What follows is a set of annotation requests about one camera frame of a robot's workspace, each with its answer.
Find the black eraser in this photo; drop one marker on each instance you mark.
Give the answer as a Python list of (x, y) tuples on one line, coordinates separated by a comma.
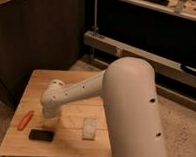
[(36, 134)]

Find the dark wooden cabinet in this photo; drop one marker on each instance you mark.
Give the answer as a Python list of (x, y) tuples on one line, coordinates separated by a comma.
[(37, 34)]

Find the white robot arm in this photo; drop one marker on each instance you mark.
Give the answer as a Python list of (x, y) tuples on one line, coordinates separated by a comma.
[(127, 88)]

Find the metal shelf rack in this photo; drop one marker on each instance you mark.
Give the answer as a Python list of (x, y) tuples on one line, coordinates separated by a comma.
[(162, 32)]

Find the wooden table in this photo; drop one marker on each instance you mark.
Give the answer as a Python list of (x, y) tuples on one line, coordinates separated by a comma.
[(67, 127)]

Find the orange carrot toy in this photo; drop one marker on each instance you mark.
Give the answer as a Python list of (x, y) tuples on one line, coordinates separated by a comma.
[(25, 120)]

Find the white sponge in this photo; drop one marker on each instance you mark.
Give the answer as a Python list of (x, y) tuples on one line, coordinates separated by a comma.
[(88, 129)]

